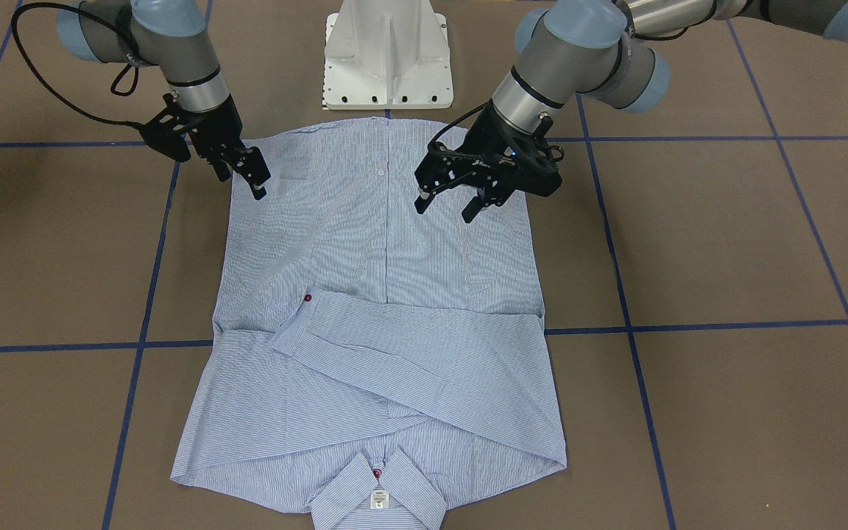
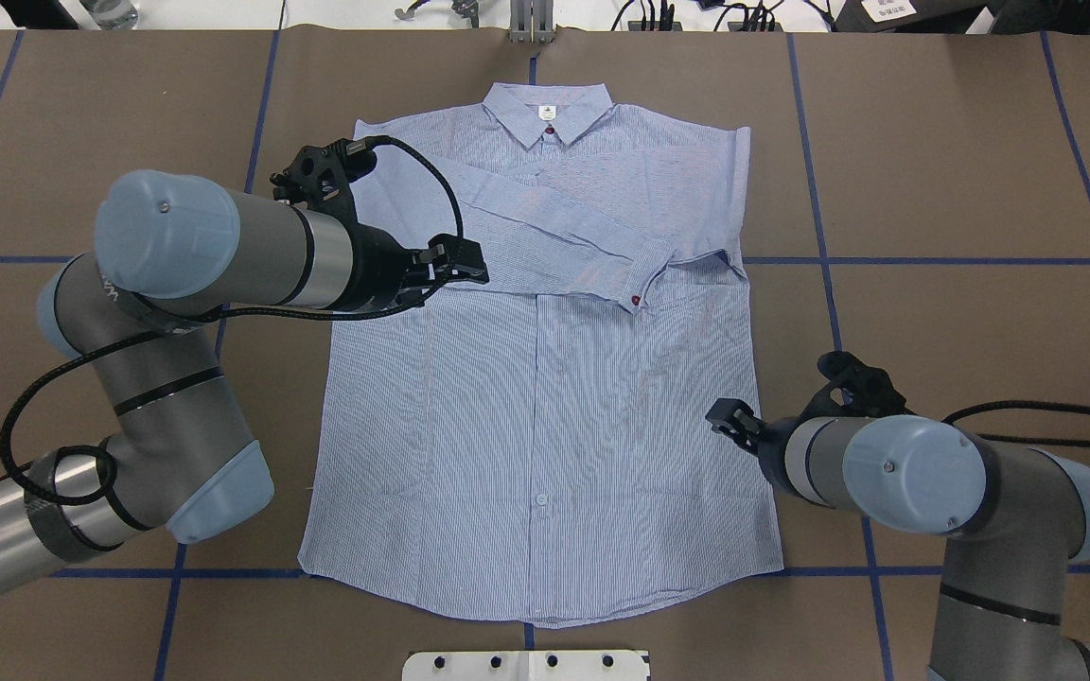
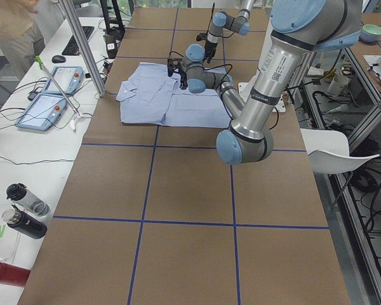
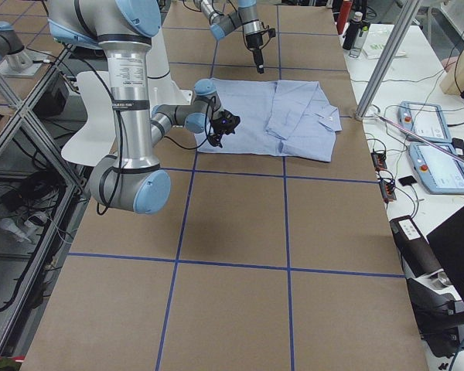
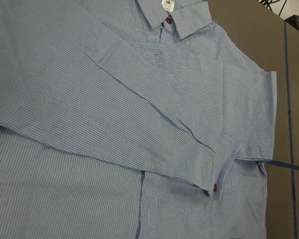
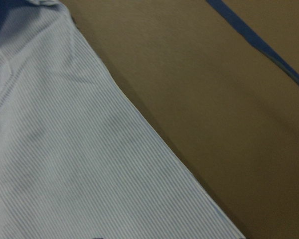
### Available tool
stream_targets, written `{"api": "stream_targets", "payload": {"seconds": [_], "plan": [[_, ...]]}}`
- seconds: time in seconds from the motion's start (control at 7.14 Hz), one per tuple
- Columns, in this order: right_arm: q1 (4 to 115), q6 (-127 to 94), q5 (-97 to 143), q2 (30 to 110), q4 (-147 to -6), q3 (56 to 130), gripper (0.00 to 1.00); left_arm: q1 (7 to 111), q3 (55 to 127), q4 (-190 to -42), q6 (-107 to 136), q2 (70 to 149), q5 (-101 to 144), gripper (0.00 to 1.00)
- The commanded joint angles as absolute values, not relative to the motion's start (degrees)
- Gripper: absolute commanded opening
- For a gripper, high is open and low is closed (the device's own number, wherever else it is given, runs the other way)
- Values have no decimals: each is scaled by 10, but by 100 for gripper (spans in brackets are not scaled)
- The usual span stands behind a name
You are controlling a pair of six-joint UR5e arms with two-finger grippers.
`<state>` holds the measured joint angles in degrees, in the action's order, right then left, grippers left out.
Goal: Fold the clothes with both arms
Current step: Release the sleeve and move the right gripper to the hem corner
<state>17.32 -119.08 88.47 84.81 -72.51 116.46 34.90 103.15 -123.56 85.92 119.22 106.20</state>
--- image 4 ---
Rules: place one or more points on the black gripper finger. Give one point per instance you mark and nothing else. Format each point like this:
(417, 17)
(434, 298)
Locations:
(258, 60)

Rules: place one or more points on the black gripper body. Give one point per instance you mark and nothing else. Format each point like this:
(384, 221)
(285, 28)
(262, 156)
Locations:
(254, 42)
(219, 129)

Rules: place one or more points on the light blue striped shirt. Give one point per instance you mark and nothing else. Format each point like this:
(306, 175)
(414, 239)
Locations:
(278, 118)

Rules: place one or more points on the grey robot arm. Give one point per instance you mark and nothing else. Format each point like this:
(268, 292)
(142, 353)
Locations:
(132, 179)
(244, 16)

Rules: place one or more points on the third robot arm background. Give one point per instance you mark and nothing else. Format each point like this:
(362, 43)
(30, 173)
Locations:
(15, 60)

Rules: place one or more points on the red bottle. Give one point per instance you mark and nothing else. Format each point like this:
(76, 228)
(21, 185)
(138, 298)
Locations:
(344, 12)

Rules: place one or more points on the black bottle white cap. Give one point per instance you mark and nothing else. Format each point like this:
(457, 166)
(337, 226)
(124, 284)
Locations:
(352, 30)

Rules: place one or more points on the white curved panel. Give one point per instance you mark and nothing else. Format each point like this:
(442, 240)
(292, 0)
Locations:
(96, 137)

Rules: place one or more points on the orange circuit board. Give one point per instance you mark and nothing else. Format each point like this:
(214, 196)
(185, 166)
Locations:
(379, 161)

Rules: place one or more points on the upper teach pendant tablet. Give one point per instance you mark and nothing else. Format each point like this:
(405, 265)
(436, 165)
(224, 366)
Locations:
(425, 120)

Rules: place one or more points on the teach pendant tablet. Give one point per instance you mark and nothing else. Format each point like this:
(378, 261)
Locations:
(425, 120)
(439, 173)

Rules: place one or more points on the lower teach pendant tablet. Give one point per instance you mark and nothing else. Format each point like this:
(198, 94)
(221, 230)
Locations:
(439, 173)

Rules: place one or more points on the black label printer box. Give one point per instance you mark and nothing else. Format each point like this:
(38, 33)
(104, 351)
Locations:
(416, 254)

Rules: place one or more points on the black monitor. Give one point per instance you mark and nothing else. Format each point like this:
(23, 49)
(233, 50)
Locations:
(447, 244)

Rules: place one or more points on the grey aluminium frame post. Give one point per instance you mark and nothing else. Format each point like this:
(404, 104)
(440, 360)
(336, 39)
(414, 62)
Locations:
(400, 29)

